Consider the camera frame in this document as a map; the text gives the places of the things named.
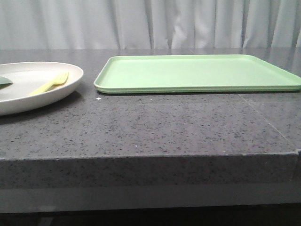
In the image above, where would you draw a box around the green plastic spoon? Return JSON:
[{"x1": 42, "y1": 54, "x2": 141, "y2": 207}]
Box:
[{"x1": 0, "y1": 76, "x2": 13, "y2": 89}]

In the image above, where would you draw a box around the white pleated curtain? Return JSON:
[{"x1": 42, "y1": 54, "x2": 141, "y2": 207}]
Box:
[{"x1": 0, "y1": 0, "x2": 301, "y2": 50}]

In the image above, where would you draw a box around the yellow plastic fork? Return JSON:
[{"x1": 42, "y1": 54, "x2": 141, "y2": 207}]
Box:
[{"x1": 28, "y1": 72, "x2": 69, "y2": 96}]

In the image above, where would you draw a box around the cream round plate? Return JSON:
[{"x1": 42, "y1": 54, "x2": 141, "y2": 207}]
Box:
[{"x1": 0, "y1": 61, "x2": 84, "y2": 116}]

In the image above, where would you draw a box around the light green plastic tray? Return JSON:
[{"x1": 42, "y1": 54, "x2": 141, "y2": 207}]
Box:
[{"x1": 94, "y1": 54, "x2": 301, "y2": 94}]

